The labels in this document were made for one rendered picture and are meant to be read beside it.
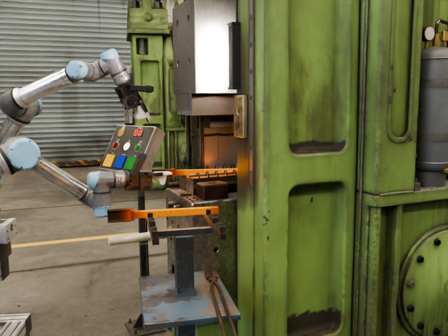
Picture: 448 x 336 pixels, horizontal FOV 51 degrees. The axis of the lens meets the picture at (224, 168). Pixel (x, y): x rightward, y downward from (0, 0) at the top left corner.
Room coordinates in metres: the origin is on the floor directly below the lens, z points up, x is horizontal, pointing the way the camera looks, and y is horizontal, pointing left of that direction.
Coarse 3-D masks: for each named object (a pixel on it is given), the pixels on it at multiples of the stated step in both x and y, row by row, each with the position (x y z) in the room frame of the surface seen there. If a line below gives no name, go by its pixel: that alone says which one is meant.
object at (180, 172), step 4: (172, 168) 2.10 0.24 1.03; (172, 172) 2.07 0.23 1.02; (176, 172) 2.07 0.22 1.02; (180, 172) 2.08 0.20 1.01; (184, 172) 2.09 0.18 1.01; (188, 172) 2.10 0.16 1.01; (192, 172) 2.10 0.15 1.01; (196, 172) 2.11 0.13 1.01; (200, 172) 2.12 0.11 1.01; (204, 172) 2.13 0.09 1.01; (212, 172) 2.14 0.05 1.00; (216, 172) 2.15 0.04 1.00; (220, 172) 2.16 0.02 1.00; (168, 176) 2.06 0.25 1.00; (172, 176) 2.07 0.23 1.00
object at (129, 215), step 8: (128, 208) 1.63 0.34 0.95; (176, 208) 1.67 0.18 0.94; (184, 208) 1.67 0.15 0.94; (192, 208) 1.67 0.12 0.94; (200, 208) 1.67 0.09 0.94; (208, 208) 1.67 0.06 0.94; (216, 208) 1.67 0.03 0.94; (112, 216) 1.60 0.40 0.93; (120, 216) 1.61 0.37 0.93; (128, 216) 1.61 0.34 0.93; (136, 216) 1.61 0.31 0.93; (144, 216) 1.62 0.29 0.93; (160, 216) 1.63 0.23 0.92; (168, 216) 1.63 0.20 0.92
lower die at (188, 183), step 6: (204, 174) 2.11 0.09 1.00; (210, 174) 2.12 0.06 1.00; (216, 174) 2.14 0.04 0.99; (222, 174) 2.15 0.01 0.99; (228, 174) 2.15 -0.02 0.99; (234, 174) 2.15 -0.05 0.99; (180, 180) 2.21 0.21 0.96; (186, 180) 2.12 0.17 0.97; (192, 180) 2.05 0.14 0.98; (198, 180) 2.05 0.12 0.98; (204, 180) 2.06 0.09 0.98; (210, 180) 2.07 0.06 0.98; (216, 180) 2.08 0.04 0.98; (222, 180) 2.10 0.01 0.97; (234, 180) 2.12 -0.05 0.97; (180, 186) 2.21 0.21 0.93; (186, 186) 2.13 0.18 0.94; (192, 186) 2.05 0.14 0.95; (192, 192) 2.05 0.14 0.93
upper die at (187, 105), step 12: (180, 96) 2.18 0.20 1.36; (192, 96) 2.04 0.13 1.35; (204, 96) 2.06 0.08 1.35; (216, 96) 2.09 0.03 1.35; (228, 96) 2.11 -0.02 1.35; (180, 108) 2.18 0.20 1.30; (192, 108) 2.04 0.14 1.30; (204, 108) 2.06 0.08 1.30; (216, 108) 2.09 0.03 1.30; (228, 108) 2.11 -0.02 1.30
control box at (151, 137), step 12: (132, 132) 2.59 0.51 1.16; (144, 132) 2.52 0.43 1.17; (156, 132) 2.49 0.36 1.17; (120, 144) 2.60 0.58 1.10; (132, 144) 2.53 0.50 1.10; (144, 144) 2.47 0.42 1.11; (156, 144) 2.49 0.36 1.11; (132, 156) 2.48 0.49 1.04; (108, 168) 2.55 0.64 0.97; (144, 168) 2.42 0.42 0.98
